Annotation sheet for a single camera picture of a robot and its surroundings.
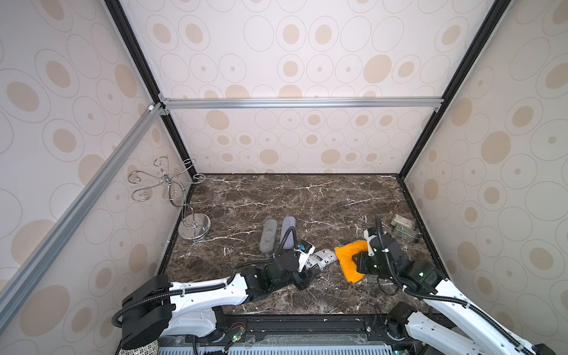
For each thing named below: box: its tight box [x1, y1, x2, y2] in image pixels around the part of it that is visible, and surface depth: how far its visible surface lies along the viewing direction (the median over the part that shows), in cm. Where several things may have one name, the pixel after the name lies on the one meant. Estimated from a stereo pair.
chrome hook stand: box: [127, 156, 211, 242], surface depth 78 cm
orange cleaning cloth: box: [334, 240, 369, 284], surface depth 77 cm
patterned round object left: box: [118, 340, 160, 355], surface depth 70 cm
